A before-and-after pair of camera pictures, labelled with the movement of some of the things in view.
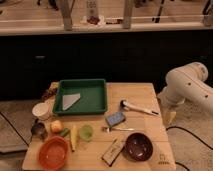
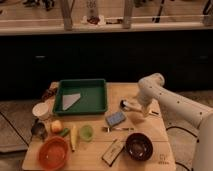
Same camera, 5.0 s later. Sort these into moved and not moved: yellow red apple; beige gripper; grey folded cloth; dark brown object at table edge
Moved: beige gripper
Not moved: yellow red apple; dark brown object at table edge; grey folded cloth
